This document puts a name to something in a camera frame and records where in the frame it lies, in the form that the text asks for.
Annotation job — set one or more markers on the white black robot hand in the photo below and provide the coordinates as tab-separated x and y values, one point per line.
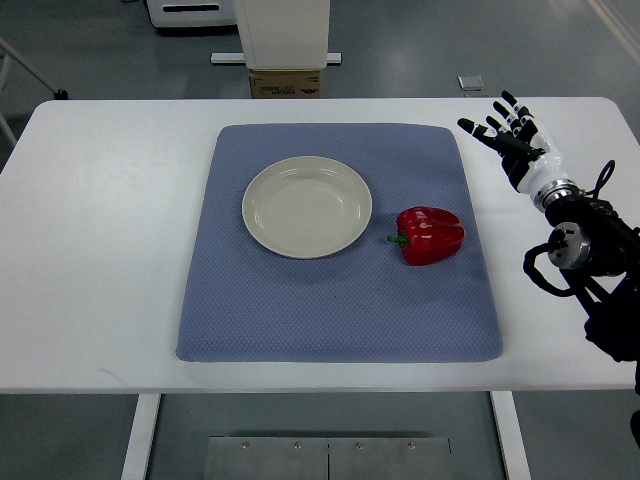
530	157

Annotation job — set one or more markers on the red bell pepper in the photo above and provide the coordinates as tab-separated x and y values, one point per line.
426	235

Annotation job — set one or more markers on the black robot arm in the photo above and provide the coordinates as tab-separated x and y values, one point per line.
593	255

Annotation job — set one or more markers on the small grey floor plate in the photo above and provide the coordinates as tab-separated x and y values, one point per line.
473	83

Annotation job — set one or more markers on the cream round plate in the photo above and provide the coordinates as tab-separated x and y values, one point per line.
307	207

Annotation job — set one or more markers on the metal floor plate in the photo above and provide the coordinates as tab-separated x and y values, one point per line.
328	458

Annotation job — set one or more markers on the white table right leg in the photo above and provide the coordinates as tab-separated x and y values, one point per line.
510	438

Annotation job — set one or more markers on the white table leg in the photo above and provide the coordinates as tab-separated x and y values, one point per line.
141	437
510	438

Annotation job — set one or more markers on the cardboard box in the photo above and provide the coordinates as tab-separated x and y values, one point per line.
285	84

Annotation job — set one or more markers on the white pillar stand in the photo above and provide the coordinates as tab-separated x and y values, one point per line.
281	35

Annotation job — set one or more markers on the blue textured mat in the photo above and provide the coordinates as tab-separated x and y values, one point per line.
363	304

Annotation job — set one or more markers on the white cabinet with slot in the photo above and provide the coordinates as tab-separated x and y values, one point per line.
190	13

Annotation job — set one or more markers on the white table left leg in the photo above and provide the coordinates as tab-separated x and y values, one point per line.
141	437

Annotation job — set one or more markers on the white wheeled frame left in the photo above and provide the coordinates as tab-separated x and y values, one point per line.
23	86

